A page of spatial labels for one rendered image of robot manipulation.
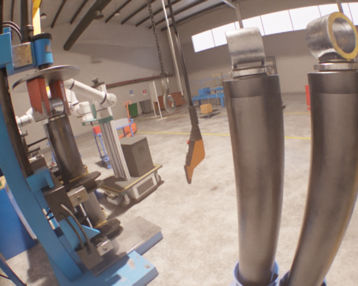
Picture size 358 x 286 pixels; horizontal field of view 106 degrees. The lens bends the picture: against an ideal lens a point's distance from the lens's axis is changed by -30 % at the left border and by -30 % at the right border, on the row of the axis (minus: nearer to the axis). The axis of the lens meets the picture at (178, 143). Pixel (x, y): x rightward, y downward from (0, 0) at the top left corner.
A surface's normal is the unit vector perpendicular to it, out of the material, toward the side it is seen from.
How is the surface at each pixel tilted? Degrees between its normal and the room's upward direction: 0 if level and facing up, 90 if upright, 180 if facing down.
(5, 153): 90
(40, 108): 90
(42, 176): 90
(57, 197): 90
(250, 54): 115
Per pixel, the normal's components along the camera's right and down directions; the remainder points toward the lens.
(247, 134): -0.63, 0.34
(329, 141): -0.87, 0.30
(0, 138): 0.72, 0.06
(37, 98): 0.22, 0.24
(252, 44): -0.26, 0.37
